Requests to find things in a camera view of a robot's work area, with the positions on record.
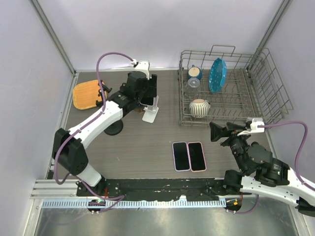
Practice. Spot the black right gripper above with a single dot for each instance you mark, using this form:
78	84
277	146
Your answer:
217	131

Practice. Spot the grey wire dish rack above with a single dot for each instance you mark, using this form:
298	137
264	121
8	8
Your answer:
253	87

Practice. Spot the round wooden phone stand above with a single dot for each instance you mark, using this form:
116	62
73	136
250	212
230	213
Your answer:
139	110

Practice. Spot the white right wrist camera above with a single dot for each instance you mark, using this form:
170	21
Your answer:
253	125

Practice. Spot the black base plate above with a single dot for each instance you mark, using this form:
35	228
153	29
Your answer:
167	189

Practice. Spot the short black phone stand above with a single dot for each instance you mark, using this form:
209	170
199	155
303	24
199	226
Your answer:
102	93

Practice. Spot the grey aluminium corner post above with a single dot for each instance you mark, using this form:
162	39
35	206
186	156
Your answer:
282	9

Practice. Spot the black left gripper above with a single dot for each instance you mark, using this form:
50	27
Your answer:
151	92

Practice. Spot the clear drinking glass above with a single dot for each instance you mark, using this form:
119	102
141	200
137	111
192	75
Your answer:
193	86

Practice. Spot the orange woven mat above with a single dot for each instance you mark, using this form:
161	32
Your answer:
86	95

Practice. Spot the phone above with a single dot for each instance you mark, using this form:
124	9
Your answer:
197	158
147	101
181	156

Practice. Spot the striped white ceramic mug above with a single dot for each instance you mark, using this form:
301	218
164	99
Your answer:
199	108

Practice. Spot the blue polka dot plate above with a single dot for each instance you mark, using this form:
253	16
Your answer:
218	74

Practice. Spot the white folding phone stand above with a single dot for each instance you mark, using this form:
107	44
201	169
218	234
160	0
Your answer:
151	109

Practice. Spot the grey left corner post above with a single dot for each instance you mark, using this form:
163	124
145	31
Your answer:
53	36

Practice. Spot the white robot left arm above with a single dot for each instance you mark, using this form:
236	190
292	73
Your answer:
69	147

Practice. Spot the white cable duct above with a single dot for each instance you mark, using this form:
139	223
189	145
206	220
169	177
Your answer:
91	204

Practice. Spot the dark blue ceramic cup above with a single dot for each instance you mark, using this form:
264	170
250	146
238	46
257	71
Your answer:
194	72

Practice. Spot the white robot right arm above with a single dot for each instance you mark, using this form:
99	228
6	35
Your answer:
260	173

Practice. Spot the tall black phone stand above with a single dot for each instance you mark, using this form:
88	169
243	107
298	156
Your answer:
115	128

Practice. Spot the aluminium front rail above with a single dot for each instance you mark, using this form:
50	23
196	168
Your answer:
250	186

